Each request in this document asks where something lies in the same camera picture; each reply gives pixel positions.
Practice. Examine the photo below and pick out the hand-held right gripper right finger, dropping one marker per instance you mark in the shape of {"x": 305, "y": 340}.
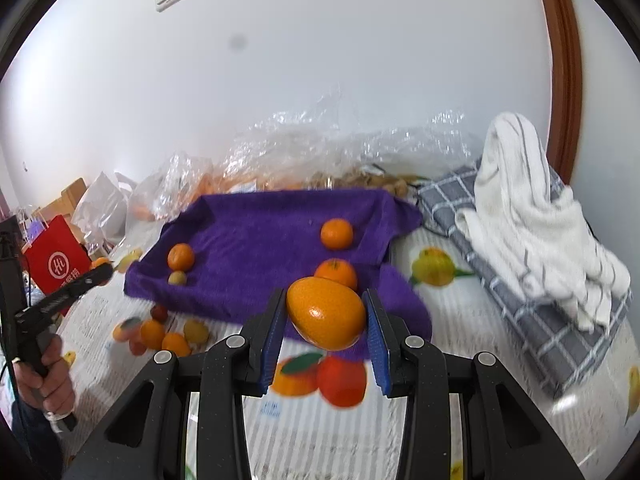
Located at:
{"x": 377, "y": 355}

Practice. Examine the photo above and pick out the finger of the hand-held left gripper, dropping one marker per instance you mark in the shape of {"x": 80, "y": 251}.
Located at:
{"x": 70, "y": 292}

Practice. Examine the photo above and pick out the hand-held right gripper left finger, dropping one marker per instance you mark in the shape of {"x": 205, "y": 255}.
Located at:
{"x": 270, "y": 355}

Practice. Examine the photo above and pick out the orange mandarin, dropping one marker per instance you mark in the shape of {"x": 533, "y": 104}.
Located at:
{"x": 336, "y": 233}
{"x": 180, "y": 256}
{"x": 100, "y": 262}
{"x": 337, "y": 271}

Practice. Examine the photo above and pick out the large orange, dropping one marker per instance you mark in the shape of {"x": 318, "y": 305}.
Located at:
{"x": 325, "y": 310}

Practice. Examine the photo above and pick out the pile of small mandarins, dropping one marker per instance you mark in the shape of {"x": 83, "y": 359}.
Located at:
{"x": 155, "y": 334}

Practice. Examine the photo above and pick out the small yellow-green fruit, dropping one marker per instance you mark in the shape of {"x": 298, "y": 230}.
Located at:
{"x": 177, "y": 278}

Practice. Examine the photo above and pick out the purple towel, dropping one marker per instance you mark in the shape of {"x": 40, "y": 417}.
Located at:
{"x": 260, "y": 230}

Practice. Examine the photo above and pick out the person's left forearm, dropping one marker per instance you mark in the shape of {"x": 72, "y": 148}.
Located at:
{"x": 35, "y": 445}

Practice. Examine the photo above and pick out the person's left hand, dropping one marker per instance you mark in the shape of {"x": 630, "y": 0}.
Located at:
{"x": 55, "y": 385}

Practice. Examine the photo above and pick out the red paper bag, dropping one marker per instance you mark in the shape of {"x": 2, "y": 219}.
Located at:
{"x": 55, "y": 250}

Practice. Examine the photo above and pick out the white plastic bag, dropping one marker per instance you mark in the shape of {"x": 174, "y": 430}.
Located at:
{"x": 100, "y": 205}

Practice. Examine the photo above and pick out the fruit-print tablecloth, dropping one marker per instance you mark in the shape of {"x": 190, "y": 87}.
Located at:
{"x": 325, "y": 440}

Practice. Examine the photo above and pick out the wooden furniture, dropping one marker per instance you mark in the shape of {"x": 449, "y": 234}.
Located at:
{"x": 70, "y": 192}

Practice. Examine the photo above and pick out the clear plastic bag with oranges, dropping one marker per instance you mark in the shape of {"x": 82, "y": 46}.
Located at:
{"x": 170, "y": 185}

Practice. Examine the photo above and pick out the grey checked folded cloth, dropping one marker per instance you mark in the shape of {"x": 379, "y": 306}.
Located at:
{"x": 525, "y": 330}

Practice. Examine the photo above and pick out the bag of peanuts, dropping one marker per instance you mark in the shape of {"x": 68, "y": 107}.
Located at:
{"x": 370, "y": 182}

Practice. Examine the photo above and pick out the white striped towel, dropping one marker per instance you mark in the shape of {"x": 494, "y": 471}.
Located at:
{"x": 525, "y": 220}

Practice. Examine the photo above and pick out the large clear plastic bag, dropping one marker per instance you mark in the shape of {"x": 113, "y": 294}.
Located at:
{"x": 310, "y": 145}

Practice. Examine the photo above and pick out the brown wooden door frame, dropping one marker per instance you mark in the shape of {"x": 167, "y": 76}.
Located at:
{"x": 562, "y": 60}

